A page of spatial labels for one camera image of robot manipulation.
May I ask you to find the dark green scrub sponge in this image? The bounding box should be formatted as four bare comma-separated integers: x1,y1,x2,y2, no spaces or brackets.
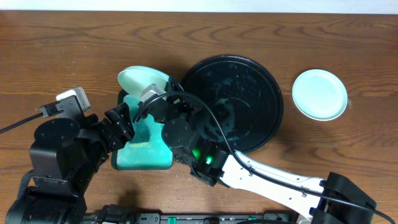
129,120,150,147

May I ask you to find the mint green plate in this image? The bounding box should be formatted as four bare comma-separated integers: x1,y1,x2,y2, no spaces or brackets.
292,69,348,121
118,66,169,100

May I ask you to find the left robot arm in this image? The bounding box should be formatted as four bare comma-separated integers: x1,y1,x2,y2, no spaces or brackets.
6,101,134,223

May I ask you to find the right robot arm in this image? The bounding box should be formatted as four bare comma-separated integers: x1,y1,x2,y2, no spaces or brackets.
133,90,378,223

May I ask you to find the rectangular green soapy tray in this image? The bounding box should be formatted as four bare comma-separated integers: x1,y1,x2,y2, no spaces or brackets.
110,88,175,171

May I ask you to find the round black tray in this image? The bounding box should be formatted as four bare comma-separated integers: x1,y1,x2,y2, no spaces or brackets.
181,55,284,154

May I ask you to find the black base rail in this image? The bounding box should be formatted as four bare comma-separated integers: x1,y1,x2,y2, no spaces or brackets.
81,205,297,224

